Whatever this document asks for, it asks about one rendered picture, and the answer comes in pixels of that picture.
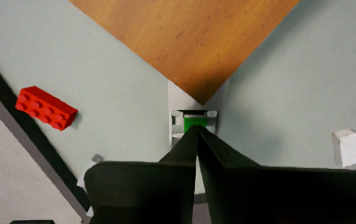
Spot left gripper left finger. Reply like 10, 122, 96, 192
83, 125, 198, 224

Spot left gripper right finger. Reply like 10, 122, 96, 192
197, 125, 356, 224

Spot red toy building brick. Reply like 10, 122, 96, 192
16, 86, 78, 131

